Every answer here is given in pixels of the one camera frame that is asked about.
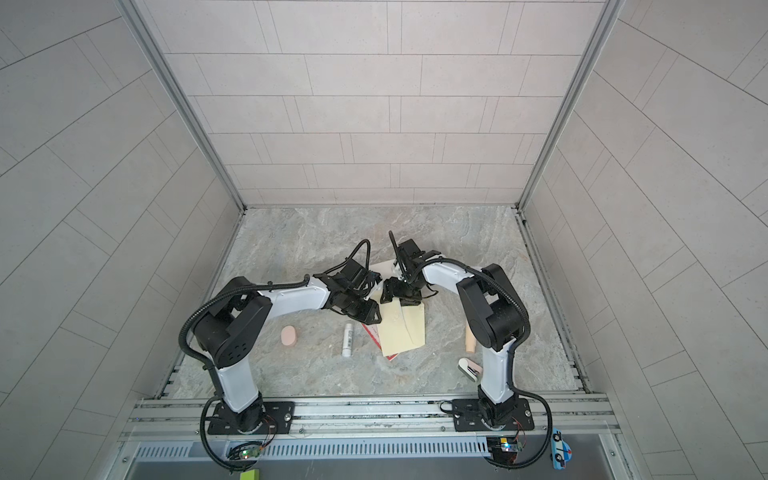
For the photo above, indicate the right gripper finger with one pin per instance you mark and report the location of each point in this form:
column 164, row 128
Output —
column 388, row 290
column 409, row 295

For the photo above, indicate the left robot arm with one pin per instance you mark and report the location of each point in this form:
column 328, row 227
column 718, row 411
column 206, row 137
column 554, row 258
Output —
column 221, row 333

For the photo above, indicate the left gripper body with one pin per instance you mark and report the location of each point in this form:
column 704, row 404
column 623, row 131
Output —
column 359, row 307

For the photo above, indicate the left circuit board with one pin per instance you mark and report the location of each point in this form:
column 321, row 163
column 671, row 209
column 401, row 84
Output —
column 248, row 451

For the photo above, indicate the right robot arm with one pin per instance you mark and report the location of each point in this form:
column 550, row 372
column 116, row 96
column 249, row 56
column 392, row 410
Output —
column 496, row 316

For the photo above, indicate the white glue stick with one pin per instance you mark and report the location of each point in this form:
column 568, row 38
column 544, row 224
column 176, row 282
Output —
column 348, row 335

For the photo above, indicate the green sticky note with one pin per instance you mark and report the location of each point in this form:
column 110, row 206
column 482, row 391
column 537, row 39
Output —
column 253, row 474

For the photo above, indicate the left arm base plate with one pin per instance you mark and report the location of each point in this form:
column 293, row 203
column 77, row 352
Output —
column 272, row 417

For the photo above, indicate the red bordered card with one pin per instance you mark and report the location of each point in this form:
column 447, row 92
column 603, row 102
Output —
column 372, row 331

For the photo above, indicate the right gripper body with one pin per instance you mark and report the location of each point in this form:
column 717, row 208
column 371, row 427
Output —
column 408, row 279

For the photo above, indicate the cream white envelope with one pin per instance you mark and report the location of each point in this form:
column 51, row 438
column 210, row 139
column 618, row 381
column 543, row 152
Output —
column 386, row 269

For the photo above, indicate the circuit board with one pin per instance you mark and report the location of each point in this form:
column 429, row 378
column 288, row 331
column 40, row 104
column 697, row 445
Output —
column 248, row 451
column 504, row 450

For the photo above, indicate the right circuit board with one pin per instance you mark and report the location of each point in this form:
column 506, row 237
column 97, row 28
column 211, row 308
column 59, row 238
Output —
column 504, row 450

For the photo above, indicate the blue toy car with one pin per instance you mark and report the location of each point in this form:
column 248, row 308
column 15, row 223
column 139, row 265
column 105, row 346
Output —
column 560, row 451

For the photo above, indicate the beige toy microphone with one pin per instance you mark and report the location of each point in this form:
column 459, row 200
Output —
column 470, row 341

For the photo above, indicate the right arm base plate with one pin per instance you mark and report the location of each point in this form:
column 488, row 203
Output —
column 479, row 415

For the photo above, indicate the aluminium rail frame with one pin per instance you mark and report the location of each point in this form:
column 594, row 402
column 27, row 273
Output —
column 378, row 427

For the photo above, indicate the yellow envelope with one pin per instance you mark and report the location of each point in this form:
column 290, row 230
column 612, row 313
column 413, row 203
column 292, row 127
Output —
column 402, row 328

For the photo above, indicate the pink white tape dispenser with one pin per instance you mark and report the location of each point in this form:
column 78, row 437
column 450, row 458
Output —
column 470, row 368

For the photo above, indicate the pink oval eraser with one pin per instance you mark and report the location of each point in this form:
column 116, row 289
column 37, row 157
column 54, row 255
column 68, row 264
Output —
column 288, row 336

